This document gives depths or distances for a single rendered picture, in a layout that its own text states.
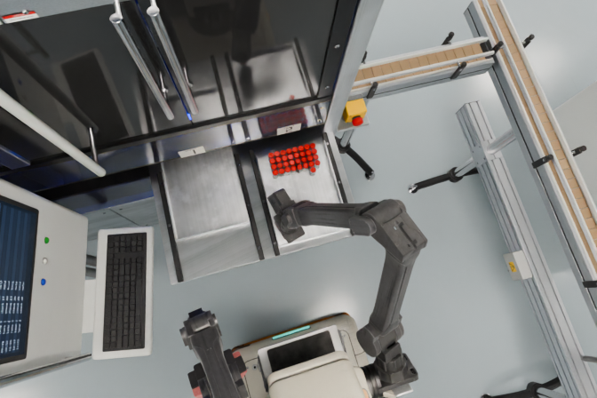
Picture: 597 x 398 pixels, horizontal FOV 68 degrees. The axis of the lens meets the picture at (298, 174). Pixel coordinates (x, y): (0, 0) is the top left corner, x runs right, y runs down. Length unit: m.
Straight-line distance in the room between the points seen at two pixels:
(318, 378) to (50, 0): 0.93
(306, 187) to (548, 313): 1.19
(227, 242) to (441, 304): 1.40
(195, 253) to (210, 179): 0.27
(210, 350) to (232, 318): 1.43
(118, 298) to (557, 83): 2.79
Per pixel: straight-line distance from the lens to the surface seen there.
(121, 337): 1.72
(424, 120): 2.83
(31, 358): 1.49
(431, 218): 2.66
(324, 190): 1.64
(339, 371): 1.15
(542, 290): 2.24
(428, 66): 1.82
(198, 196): 1.65
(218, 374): 1.02
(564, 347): 2.27
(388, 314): 1.13
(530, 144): 1.92
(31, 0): 0.87
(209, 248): 1.61
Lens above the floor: 2.47
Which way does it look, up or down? 74 degrees down
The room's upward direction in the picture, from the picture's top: 11 degrees clockwise
